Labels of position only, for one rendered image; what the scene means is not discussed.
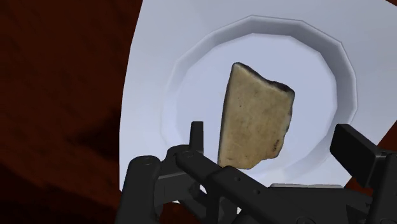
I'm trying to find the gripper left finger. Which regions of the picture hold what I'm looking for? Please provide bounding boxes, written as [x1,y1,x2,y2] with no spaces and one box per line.
[115,120,312,224]

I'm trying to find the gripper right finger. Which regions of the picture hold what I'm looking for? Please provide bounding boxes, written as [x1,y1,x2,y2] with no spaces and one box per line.
[330,123,397,224]

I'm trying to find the white round plate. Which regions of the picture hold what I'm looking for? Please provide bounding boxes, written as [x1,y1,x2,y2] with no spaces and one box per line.
[118,0,397,206]

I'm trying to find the toasted bread slice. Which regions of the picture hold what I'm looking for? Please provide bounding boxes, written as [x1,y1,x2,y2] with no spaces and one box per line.
[217,62,296,170]

